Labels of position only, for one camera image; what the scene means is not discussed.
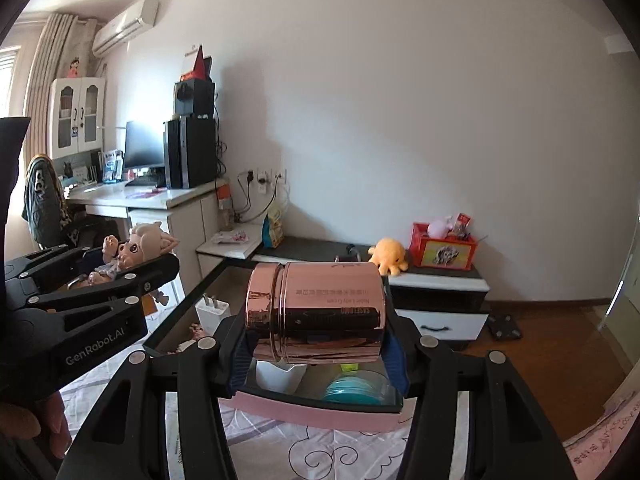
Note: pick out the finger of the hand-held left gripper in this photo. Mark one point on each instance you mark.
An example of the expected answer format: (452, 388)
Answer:
(45, 260)
(150, 275)

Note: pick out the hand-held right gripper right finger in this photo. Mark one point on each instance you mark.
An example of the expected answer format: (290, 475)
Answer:
(395, 360)

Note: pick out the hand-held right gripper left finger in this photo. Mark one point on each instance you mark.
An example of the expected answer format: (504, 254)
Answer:
(232, 360)

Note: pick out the pig doll figurine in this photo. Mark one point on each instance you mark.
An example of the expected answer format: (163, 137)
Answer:
(132, 247)

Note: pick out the teal round plastic case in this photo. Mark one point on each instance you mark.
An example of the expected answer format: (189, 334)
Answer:
(360, 389)

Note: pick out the rose gold metal jar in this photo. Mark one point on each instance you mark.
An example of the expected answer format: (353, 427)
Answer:
(325, 310)

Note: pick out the pink box with dark rim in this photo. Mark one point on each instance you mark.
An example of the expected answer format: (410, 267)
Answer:
(310, 412)

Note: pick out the person's left hand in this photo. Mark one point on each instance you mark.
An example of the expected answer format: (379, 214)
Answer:
(57, 425)

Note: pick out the black office chair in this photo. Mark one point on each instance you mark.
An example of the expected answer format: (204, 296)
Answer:
(85, 232)

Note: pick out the white charger plug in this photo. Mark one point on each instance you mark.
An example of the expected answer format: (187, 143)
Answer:
(212, 315)

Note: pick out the white plastic holder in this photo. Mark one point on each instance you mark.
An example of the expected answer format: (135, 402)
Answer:
(280, 376)

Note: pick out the dark grey jacket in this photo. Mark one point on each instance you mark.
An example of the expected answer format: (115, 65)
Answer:
(42, 195)

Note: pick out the black white low cabinet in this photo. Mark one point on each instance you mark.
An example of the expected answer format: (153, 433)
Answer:
(440, 310)

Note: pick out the white desk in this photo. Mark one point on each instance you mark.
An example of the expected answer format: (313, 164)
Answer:
(190, 220)

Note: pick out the pink paper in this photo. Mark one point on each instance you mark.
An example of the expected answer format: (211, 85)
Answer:
(142, 194)

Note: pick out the pink flat packet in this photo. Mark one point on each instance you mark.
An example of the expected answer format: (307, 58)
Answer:
(230, 237)

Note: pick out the orange cap bottle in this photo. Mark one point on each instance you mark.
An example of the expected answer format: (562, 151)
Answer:
(224, 202)

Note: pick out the orange plush octopus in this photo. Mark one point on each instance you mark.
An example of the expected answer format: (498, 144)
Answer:
(389, 255)

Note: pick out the black bathroom scale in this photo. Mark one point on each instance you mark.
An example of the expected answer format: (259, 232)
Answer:
(505, 327)

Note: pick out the blue white packet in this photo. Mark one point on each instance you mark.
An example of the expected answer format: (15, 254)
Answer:
(112, 166)

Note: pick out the red box with cat picture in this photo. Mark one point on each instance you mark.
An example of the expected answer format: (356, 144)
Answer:
(445, 255)

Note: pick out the black computer tower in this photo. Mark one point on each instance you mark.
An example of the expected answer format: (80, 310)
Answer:
(192, 155)

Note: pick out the black computer monitor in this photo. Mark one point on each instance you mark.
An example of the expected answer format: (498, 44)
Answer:
(144, 147)

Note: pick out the blue snack bag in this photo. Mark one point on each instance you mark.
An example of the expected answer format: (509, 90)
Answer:
(273, 230)

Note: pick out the pink plush toy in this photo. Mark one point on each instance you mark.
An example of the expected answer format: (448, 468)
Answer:
(440, 227)

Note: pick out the white glass door cabinet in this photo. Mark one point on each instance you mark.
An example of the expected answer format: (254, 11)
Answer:
(75, 115)

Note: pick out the red snack packet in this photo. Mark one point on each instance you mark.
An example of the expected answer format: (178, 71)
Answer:
(462, 224)

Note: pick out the black box on tower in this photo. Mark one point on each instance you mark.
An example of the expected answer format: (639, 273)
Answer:
(195, 97)

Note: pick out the cartoon figure decoration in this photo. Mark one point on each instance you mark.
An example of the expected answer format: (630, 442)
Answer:
(75, 67)

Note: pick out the beige curtain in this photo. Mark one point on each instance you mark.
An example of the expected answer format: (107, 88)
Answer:
(47, 60)

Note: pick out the red white paper bag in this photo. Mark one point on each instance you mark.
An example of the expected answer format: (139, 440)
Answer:
(195, 62)

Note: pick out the pink printed cloth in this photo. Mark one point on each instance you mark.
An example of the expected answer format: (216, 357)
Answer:
(605, 440)

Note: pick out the white air conditioner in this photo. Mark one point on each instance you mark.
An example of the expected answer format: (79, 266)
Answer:
(125, 25)

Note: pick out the white wall socket panel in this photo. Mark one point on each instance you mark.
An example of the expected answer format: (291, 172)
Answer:
(267, 177)

